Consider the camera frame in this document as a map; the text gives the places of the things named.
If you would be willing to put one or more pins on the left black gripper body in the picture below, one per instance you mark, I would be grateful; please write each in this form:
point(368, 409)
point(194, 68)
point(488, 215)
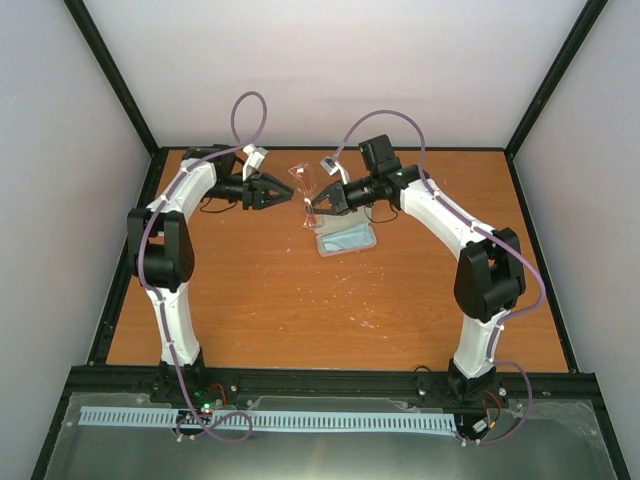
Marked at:
point(248, 191)

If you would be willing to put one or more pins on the transparent orange sunglasses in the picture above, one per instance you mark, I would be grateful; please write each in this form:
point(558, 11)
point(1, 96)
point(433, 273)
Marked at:
point(306, 185)

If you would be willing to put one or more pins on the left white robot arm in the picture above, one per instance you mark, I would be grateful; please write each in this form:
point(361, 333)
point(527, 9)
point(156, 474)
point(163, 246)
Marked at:
point(160, 250)

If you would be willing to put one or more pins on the pink glasses case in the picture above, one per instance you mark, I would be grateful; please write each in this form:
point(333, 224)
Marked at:
point(359, 220)

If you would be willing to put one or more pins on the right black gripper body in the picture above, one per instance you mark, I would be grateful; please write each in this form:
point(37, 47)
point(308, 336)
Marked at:
point(340, 197)

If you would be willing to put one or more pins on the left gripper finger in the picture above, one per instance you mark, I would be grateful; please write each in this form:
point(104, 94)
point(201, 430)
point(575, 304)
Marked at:
point(269, 185)
point(264, 200)

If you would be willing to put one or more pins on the light blue cleaning cloth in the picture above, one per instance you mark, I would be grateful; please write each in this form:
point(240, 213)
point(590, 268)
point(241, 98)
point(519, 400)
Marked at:
point(346, 240)

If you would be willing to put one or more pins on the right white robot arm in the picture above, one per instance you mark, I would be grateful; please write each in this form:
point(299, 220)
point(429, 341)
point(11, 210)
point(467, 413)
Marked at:
point(489, 277)

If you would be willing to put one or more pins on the light blue slotted cable duct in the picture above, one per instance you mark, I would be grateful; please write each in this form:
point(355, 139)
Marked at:
point(278, 421)

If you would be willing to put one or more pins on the black aluminium frame rail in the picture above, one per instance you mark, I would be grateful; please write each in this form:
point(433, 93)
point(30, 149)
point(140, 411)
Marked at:
point(238, 385)

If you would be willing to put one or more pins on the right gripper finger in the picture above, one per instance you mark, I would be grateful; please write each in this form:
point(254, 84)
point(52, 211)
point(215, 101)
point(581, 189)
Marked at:
point(333, 211)
point(325, 196)

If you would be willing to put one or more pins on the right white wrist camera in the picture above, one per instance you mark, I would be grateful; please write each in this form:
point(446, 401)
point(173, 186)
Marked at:
point(333, 167)

